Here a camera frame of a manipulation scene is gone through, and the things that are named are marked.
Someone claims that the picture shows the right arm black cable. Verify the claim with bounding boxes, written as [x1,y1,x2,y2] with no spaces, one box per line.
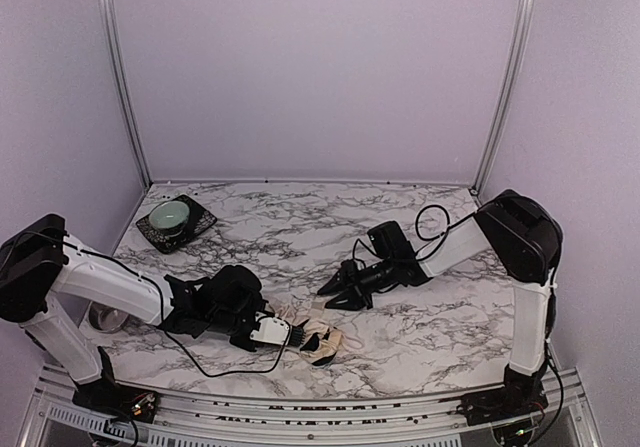
[352,204,464,268]

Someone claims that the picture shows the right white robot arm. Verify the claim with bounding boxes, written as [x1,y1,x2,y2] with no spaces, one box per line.
[318,189,563,377]

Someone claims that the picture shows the front aluminium rail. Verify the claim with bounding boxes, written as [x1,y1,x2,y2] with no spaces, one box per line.
[17,366,602,446]

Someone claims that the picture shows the steel cup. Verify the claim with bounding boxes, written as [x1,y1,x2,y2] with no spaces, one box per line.
[88,303,129,334]

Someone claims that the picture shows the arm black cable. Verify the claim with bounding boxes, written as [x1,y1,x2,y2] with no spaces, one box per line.
[9,231,296,379]
[352,204,464,268]

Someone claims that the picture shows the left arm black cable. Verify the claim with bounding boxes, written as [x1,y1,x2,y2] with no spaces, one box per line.
[9,231,296,379]

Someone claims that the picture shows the left aluminium frame post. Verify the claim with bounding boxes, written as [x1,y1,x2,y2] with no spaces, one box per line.
[98,0,152,191]

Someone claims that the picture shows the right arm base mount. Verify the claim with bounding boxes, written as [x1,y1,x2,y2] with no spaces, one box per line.
[456,363,548,426]

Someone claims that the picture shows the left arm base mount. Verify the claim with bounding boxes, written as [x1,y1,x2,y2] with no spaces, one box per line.
[72,347,159,424]

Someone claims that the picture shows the right aluminium frame post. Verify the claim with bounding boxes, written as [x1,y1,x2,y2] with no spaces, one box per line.
[471,0,535,197]

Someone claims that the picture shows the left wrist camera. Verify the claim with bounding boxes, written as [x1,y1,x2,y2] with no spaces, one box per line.
[249,316,305,348]

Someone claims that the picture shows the green bowl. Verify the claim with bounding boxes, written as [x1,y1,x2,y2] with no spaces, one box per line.
[149,200,190,231]

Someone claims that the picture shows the aluminium frame post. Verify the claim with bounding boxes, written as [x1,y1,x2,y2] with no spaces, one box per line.
[98,0,152,191]
[471,0,535,197]

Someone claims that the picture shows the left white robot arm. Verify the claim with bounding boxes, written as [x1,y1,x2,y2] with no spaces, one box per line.
[1,214,289,387]

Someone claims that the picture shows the beige folding umbrella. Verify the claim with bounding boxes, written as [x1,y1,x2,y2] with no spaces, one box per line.
[269,304,364,367]

